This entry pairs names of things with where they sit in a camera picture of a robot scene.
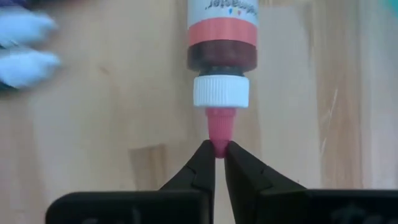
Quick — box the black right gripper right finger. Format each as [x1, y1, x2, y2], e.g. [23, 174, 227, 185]
[224, 141, 398, 224]

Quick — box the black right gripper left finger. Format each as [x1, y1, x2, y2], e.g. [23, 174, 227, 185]
[46, 139, 216, 224]

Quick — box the large pink food coloring bottle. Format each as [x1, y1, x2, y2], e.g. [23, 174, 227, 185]
[186, 0, 259, 159]

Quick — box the small food coloring bottle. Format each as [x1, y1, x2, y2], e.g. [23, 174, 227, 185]
[0, 6, 59, 48]
[0, 49, 62, 91]

